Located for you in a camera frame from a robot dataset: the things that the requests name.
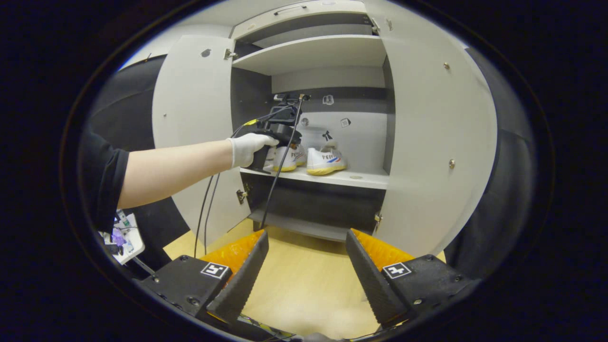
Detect black cable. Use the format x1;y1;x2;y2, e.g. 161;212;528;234
260;95;305;229
193;107;291;259
204;172;221;256

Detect person's black shirt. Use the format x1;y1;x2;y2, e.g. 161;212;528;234
78;123;130;233

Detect grey shoe cabinet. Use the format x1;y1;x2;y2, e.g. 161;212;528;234
152;0;498;259

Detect grey shoe cabinet door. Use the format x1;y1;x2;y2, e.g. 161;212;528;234
363;0;498;259
152;35;252;247

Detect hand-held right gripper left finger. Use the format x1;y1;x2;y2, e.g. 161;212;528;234
137;230;270;325

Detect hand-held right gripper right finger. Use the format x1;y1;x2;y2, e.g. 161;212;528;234
344;228;481;329

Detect white canvas shoe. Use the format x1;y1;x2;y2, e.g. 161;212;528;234
306;140;347;176
264;142;307;172

